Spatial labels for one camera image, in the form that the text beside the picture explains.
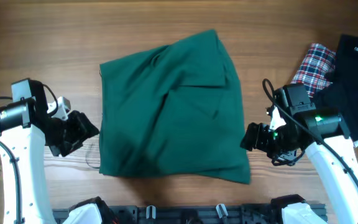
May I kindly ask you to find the black aluminium mounting rail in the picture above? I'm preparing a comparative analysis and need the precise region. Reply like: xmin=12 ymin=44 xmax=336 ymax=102
xmin=52 ymin=202 xmax=328 ymax=224

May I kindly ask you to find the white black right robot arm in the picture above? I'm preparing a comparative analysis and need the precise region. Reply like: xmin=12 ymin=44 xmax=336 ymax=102
xmin=241 ymin=105 xmax=358 ymax=223

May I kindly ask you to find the dark navy garment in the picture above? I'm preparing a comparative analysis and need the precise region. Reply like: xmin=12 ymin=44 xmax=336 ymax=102
xmin=313 ymin=34 xmax=358 ymax=141

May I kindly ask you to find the plaid checkered shirt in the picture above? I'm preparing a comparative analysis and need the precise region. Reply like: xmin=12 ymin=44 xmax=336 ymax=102
xmin=291 ymin=44 xmax=336 ymax=98

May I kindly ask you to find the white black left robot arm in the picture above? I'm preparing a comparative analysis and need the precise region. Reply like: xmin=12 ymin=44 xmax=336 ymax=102
xmin=0 ymin=78 xmax=99 ymax=223

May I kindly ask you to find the green cloth bag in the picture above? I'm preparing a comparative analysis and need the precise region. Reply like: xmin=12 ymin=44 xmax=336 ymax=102
xmin=99 ymin=30 xmax=251 ymax=184

